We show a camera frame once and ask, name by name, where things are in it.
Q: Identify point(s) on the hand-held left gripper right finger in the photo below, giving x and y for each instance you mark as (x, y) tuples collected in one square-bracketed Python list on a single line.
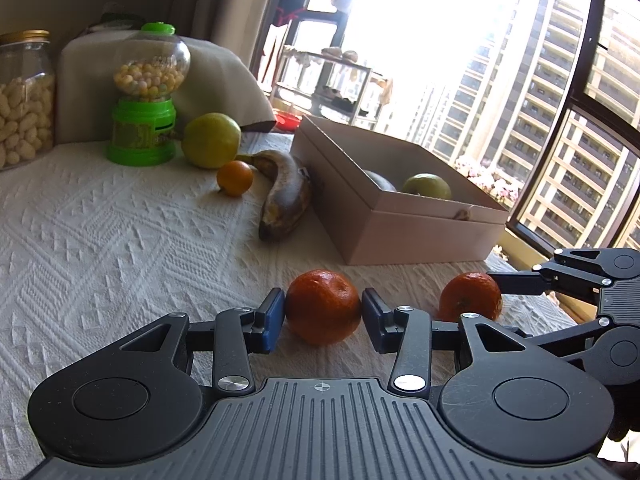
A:
[(372, 320)]

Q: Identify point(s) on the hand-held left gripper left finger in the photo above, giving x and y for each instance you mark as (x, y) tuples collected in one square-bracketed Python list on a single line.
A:
[(273, 320)]

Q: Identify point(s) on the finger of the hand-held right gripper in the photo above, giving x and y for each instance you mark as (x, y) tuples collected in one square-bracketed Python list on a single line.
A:
[(520, 282), (570, 337)]

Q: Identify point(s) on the large orange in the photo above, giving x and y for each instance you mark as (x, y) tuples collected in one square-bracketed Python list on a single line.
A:
[(322, 307), (470, 297)]

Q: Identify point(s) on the pink cardboard box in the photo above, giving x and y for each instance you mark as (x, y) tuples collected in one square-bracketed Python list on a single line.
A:
[(360, 210)]

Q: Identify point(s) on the overripe brown banana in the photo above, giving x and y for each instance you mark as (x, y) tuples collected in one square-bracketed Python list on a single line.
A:
[(287, 195)]

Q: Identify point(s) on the dark green rounded object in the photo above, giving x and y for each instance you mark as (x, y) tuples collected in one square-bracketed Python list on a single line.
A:
[(380, 182)]

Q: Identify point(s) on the small orange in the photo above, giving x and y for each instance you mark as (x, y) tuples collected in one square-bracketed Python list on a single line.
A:
[(235, 178)]

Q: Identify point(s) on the yellow-green pear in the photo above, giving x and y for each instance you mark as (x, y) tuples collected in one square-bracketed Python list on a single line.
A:
[(211, 140)]

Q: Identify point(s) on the potted pink flower plant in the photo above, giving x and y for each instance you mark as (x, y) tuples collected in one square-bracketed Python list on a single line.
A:
[(487, 180)]

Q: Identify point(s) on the white woven tablecloth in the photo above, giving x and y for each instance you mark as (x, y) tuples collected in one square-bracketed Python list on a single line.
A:
[(100, 240)]

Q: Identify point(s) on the red bowl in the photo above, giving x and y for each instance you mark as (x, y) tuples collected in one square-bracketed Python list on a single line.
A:
[(287, 121)]

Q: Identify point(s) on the metal shoe rack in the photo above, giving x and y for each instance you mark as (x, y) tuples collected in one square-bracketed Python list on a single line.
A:
[(340, 85)]

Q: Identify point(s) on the white cloth-covered cushion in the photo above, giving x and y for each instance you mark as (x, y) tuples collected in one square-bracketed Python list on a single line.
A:
[(220, 80)]

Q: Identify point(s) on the green candy dispenser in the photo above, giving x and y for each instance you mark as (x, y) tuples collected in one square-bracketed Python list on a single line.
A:
[(145, 110)]

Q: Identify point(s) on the beige curtain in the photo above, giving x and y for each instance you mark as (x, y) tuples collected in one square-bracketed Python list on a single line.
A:
[(225, 0)]

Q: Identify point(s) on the glass jar of peanuts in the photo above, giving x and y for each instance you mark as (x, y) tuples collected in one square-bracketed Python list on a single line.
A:
[(25, 105)]

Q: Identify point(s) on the dark grey object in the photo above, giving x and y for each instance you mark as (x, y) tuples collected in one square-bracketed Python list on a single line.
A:
[(115, 17)]

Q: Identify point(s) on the dark window frame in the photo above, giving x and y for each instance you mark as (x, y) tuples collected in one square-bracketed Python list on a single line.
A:
[(530, 238)]

